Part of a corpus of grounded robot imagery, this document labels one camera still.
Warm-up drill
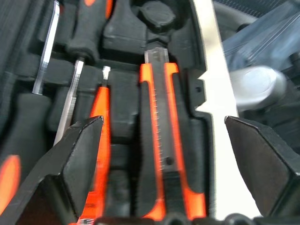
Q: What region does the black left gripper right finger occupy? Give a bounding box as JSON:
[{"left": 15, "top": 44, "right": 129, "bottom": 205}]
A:
[{"left": 224, "top": 115, "right": 300, "bottom": 218}]

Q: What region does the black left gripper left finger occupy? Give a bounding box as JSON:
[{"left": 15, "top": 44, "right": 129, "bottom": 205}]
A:
[{"left": 0, "top": 115, "right": 105, "bottom": 225}]

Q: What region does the screwdriver with thick shaft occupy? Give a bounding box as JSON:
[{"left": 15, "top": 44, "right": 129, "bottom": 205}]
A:
[{"left": 0, "top": 0, "right": 61, "bottom": 213}]

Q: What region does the orange tester pen screwdriver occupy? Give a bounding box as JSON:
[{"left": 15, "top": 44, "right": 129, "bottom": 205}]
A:
[{"left": 81, "top": 66, "right": 112, "bottom": 225}]

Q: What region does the orange black utility knife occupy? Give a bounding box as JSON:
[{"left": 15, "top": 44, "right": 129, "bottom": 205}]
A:
[{"left": 138, "top": 48, "right": 208, "bottom": 222}]

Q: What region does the screwdriver with thin shaft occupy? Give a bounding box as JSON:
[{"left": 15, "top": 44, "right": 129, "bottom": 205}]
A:
[{"left": 53, "top": 0, "right": 114, "bottom": 147}]

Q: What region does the black plastic tool case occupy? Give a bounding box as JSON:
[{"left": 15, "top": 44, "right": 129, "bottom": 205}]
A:
[{"left": 0, "top": 0, "right": 215, "bottom": 225}]

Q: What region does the grey rounded knee cover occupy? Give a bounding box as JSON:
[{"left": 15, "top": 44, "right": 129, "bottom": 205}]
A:
[{"left": 231, "top": 66, "right": 288, "bottom": 112}]

